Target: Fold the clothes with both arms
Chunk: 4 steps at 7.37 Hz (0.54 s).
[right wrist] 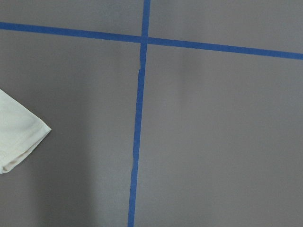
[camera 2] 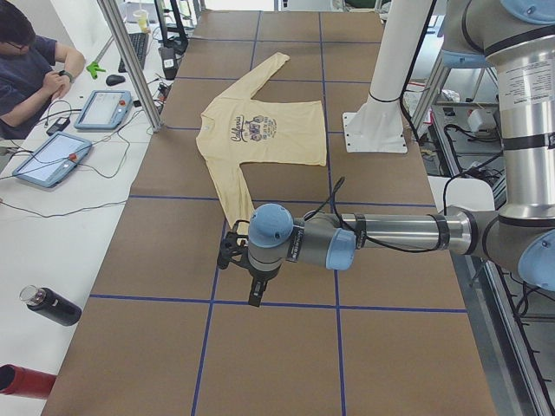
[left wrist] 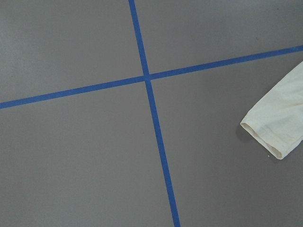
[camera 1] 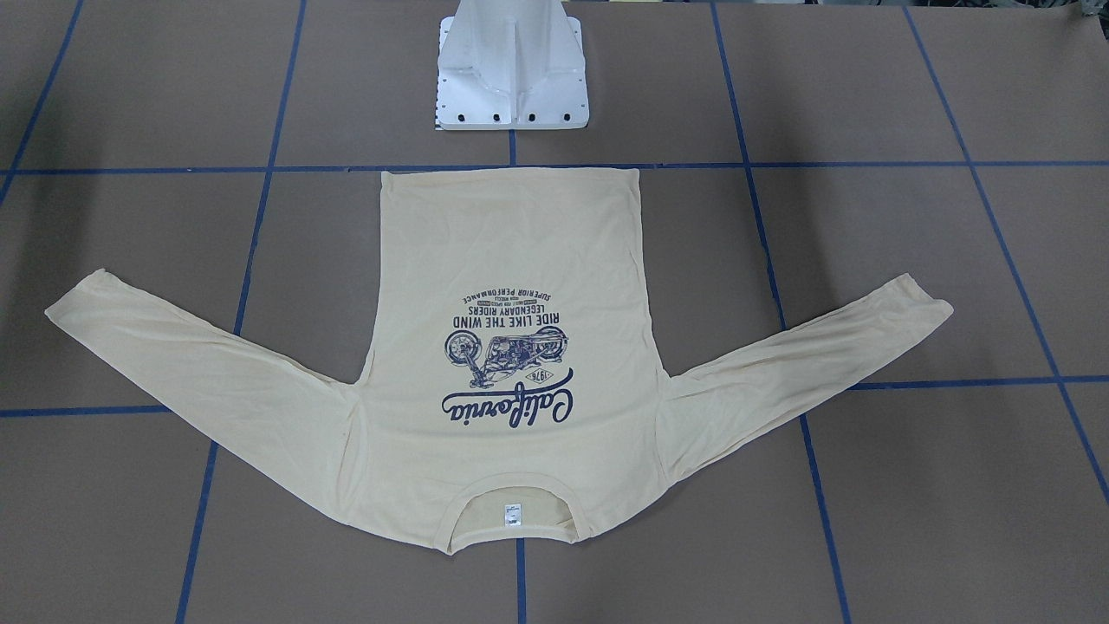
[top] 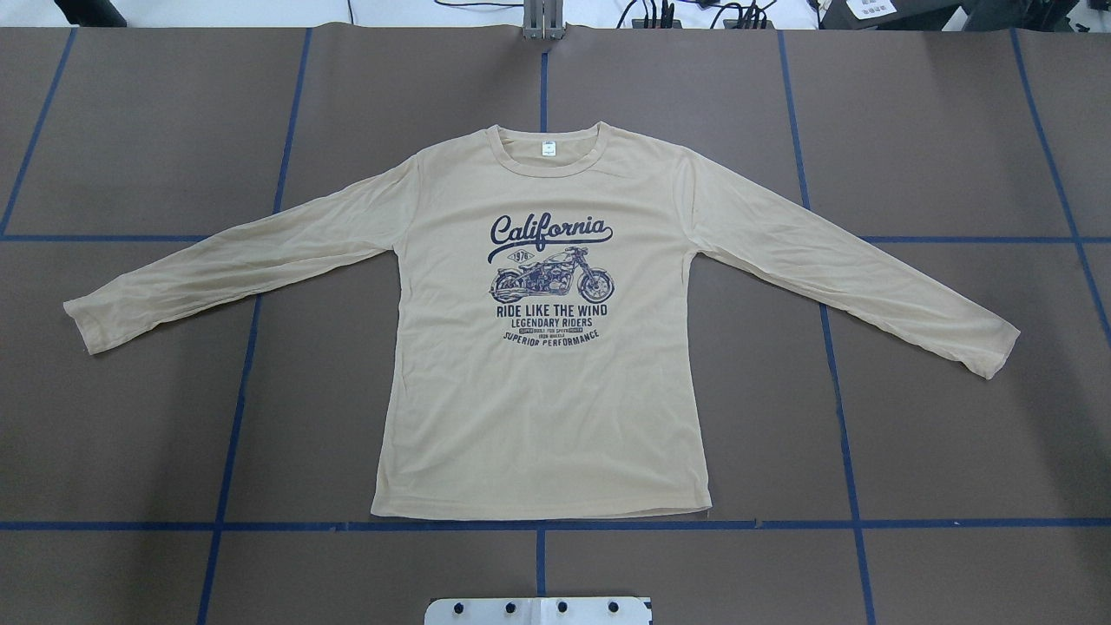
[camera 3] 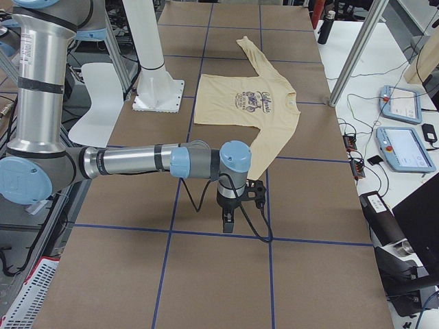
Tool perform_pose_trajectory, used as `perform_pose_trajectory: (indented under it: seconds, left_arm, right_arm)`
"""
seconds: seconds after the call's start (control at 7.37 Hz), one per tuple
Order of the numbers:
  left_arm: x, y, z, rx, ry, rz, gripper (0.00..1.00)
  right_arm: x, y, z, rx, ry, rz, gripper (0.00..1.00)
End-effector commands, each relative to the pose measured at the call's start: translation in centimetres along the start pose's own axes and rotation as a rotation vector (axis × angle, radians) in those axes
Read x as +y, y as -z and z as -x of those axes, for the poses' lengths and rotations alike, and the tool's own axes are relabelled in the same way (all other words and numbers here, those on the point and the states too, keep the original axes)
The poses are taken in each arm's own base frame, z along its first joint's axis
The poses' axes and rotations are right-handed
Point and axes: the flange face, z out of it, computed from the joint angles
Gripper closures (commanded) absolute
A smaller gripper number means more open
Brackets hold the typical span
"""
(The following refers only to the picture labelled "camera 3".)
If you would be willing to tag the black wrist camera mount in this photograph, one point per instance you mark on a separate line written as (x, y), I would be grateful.
(255, 191)

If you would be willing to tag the black water bottle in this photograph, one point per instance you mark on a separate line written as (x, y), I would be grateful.
(325, 28)

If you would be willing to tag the black monitor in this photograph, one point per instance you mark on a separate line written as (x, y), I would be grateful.
(417, 216)

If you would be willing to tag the black power adapter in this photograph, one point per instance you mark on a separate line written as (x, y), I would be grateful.
(429, 133)

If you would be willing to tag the red cylinder bottle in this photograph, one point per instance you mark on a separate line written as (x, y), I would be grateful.
(317, 12)

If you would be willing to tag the white plastic chair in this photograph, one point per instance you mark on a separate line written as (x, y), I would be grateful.
(104, 88)

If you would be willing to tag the white perforated basket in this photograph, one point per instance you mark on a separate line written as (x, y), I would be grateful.
(29, 301)

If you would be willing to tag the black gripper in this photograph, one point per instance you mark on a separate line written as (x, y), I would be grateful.
(227, 205)

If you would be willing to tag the blue teach pendant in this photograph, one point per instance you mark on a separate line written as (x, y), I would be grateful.
(403, 150)
(400, 104)

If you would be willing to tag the far blue teach pendant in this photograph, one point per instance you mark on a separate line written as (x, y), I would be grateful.
(400, 104)

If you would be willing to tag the cream long-sleeve graphic shirt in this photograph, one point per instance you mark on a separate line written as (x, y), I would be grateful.
(266, 101)

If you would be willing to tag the white camera pole with base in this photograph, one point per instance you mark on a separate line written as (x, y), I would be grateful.
(157, 90)

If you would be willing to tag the aluminium frame post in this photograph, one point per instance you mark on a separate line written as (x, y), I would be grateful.
(376, 10)

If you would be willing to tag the wooden beam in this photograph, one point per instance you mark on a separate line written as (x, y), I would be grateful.
(425, 56)

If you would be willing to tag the near blue teach pendant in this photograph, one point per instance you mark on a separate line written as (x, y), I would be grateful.
(403, 150)

